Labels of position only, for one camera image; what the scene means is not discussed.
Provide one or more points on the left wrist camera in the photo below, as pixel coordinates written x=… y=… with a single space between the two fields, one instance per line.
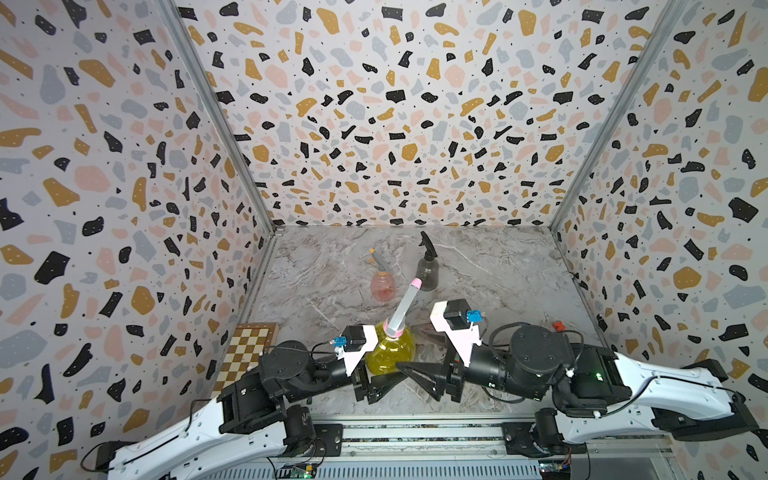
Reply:
x=353 y=344

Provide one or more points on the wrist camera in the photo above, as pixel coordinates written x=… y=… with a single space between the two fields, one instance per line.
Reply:
x=460 y=323
x=353 y=344

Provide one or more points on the wooden chessboard box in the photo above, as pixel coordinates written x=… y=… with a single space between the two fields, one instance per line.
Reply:
x=248 y=343

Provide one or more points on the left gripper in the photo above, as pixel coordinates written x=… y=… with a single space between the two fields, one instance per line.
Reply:
x=377 y=388

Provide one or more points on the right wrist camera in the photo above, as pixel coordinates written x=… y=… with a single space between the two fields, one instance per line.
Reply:
x=460 y=323

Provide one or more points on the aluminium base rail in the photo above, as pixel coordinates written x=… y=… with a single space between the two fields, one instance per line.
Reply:
x=431 y=448

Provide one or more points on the black spray nozzle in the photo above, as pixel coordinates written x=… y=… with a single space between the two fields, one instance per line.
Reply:
x=430 y=251

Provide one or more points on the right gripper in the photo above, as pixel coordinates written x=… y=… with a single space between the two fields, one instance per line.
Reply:
x=453 y=374

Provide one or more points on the yellow spray bottle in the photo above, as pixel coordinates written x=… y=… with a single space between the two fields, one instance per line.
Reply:
x=389 y=351

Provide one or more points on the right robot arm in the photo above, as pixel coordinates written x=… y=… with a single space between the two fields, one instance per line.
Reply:
x=595 y=392

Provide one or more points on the pink grey spray nozzle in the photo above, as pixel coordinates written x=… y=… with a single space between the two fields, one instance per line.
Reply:
x=394 y=326

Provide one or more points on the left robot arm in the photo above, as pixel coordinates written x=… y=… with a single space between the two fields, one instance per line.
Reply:
x=261 y=415

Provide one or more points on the orange grey spray nozzle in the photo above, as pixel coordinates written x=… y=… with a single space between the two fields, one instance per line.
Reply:
x=381 y=264

